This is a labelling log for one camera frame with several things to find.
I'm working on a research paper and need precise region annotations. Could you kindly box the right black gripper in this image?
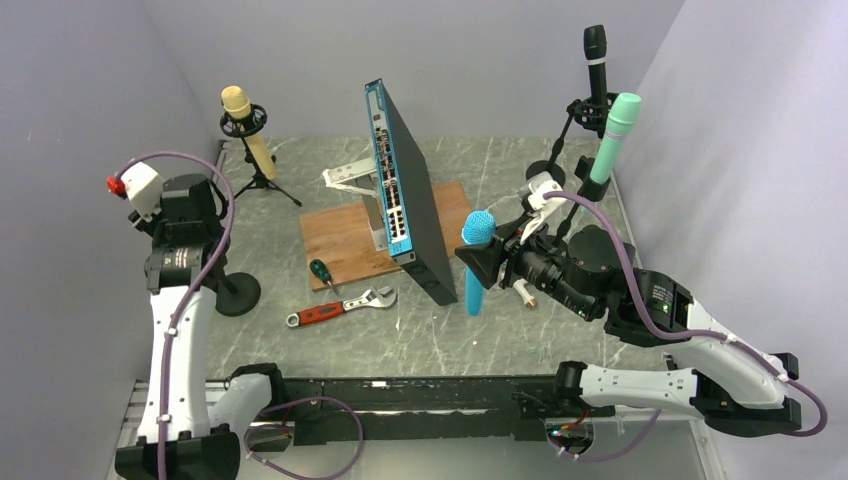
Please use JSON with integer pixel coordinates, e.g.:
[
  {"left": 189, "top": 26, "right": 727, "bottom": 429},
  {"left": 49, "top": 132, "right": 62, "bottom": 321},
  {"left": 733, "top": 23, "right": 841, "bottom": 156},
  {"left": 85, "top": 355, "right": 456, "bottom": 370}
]
[{"left": 457, "top": 209, "right": 598, "bottom": 319}]

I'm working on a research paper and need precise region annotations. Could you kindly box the blue microphone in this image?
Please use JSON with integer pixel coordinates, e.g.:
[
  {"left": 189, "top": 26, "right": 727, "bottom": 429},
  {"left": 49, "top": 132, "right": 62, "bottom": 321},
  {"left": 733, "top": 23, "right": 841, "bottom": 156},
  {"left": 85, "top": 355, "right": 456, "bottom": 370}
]
[{"left": 461, "top": 210, "right": 496, "bottom": 316}]

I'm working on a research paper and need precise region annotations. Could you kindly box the black round-base mic stand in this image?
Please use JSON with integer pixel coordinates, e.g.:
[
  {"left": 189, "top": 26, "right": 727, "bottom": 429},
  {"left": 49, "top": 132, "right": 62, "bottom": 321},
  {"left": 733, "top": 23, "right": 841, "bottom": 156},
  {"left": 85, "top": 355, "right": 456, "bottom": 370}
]
[{"left": 215, "top": 272, "right": 262, "bottom": 317}]

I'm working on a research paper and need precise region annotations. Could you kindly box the black stand of green microphone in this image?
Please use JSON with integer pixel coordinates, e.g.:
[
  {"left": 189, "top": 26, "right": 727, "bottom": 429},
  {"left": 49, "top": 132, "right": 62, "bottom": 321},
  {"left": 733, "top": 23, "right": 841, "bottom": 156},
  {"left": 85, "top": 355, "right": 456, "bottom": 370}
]
[{"left": 555, "top": 156, "right": 610, "bottom": 243}]

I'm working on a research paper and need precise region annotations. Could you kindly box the mint green microphone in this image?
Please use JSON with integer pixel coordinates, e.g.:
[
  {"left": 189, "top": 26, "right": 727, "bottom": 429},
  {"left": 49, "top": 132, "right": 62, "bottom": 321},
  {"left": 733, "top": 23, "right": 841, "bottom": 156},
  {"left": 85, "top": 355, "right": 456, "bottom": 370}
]
[{"left": 589, "top": 92, "right": 642, "bottom": 184}]

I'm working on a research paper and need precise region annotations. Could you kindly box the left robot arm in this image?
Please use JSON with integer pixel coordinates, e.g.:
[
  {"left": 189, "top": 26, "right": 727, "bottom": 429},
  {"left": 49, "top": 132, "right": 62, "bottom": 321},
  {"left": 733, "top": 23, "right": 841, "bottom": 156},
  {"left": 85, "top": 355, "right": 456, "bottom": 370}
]
[{"left": 110, "top": 163, "right": 288, "bottom": 479}]

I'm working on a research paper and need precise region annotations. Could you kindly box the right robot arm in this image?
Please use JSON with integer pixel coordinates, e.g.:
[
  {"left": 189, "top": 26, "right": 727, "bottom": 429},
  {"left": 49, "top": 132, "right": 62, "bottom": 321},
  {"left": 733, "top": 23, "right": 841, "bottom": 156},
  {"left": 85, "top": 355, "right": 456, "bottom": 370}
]
[{"left": 456, "top": 219, "right": 802, "bottom": 438}]

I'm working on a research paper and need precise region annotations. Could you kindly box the black tripod mic stand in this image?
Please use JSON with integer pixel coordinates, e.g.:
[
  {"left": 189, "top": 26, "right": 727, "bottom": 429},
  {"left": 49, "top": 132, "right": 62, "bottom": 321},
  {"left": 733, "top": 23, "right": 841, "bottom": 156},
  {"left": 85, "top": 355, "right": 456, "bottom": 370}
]
[{"left": 219, "top": 102, "right": 302, "bottom": 207}]

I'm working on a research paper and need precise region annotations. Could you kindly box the beige microphone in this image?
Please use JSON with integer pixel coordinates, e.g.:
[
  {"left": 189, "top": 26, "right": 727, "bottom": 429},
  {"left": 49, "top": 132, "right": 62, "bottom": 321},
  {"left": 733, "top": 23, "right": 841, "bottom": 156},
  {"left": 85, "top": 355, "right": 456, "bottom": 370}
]
[{"left": 219, "top": 85, "right": 277, "bottom": 180}]

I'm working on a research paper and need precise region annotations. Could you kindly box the black microphone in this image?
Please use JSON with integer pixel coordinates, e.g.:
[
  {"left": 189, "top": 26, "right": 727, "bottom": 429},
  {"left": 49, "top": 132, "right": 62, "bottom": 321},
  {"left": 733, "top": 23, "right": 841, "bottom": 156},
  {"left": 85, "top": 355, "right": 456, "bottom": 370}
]
[{"left": 583, "top": 24, "right": 608, "bottom": 114}]

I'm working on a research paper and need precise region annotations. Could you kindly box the white plastic faucet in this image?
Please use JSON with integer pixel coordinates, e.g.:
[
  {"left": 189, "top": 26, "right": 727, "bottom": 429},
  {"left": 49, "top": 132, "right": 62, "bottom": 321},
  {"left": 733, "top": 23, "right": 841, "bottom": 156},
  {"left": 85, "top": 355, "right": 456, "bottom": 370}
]
[{"left": 512, "top": 279, "right": 537, "bottom": 309}]

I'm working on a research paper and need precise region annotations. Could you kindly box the wooden board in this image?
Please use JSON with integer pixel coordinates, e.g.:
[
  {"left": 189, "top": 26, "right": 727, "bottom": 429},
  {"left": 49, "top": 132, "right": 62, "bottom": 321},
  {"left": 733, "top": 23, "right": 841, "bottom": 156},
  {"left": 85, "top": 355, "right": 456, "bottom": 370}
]
[{"left": 299, "top": 181, "right": 471, "bottom": 286}]

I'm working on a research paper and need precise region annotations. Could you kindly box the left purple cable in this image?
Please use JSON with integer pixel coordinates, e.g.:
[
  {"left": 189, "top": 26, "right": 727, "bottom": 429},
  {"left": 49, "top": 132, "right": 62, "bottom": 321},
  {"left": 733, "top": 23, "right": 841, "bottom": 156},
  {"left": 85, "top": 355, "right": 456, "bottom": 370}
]
[{"left": 115, "top": 150, "right": 236, "bottom": 480}]

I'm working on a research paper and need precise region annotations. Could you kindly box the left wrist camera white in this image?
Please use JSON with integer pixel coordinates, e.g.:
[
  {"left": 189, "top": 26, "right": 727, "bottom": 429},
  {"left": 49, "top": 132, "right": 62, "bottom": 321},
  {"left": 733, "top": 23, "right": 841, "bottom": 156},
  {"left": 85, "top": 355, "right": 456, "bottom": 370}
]
[{"left": 107, "top": 162, "right": 164, "bottom": 221}]

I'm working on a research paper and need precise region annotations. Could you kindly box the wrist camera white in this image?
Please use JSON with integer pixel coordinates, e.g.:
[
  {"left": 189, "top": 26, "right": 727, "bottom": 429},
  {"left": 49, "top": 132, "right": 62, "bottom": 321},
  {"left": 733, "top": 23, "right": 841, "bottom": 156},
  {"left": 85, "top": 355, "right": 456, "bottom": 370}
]
[
  {"left": 107, "top": 162, "right": 164, "bottom": 221},
  {"left": 520, "top": 171, "right": 566, "bottom": 245}
]

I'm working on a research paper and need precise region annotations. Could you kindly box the blue black network switch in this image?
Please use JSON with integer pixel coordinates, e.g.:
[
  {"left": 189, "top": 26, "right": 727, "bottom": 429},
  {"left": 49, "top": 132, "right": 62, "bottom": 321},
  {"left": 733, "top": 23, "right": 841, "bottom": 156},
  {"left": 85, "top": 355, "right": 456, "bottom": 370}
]
[{"left": 364, "top": 78, "right": 458, "bottom": 306}]

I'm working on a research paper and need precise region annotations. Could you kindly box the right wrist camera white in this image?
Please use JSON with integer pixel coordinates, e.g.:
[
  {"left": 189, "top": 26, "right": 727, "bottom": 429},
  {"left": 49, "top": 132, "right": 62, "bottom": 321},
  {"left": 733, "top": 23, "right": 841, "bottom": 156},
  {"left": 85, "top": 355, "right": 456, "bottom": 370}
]
[{"left": 520, "top": 171, "right": 566, "bottom": 245}]

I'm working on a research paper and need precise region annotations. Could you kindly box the adjustable wrench red handle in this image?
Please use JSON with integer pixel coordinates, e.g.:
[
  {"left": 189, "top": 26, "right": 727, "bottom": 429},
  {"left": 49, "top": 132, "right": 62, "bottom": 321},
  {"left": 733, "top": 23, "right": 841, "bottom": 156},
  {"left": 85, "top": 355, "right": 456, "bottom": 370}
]
[{"left": 285, "top": 287, "right": 397, "bottom": 329}]

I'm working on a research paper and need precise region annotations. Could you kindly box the green handle screwdriver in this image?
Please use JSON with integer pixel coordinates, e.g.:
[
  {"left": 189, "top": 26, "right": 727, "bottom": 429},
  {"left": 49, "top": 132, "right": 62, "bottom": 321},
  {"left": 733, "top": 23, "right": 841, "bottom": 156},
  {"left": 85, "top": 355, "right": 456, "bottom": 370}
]
[{"left": 309, "top": 259, "right": 338, "bottom": 293}]

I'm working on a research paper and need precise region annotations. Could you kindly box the metal bracket holder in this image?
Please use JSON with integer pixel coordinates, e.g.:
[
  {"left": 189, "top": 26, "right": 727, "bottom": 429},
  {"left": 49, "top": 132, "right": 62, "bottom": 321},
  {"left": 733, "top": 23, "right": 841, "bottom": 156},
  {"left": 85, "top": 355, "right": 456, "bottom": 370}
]
[{"left": 322, "top": 158, "right": 388, "bottom": 251}]

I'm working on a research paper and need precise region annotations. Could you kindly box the black stand with shock mount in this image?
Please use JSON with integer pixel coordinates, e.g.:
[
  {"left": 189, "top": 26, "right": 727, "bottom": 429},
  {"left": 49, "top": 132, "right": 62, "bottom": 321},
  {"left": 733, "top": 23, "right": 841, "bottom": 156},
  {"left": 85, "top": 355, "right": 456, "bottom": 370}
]
[{"left": 525, "top": 91, "right": 620, "bottom": 190}]

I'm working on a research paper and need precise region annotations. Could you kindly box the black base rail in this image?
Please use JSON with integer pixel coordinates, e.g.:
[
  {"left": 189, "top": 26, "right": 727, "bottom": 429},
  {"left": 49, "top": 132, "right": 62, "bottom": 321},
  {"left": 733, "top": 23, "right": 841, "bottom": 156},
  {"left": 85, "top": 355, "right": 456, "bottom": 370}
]
[{"left": 255, "top": 375, "right": 596, "bottom": 446}]

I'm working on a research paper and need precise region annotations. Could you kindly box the aluminium frame rail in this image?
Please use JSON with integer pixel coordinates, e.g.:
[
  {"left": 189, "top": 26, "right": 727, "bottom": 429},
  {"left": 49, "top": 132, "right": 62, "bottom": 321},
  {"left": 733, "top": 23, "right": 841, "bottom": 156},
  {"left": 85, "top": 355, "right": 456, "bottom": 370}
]
[{"left": 105, "top": 378, "right": 727, "bottom": 480}]

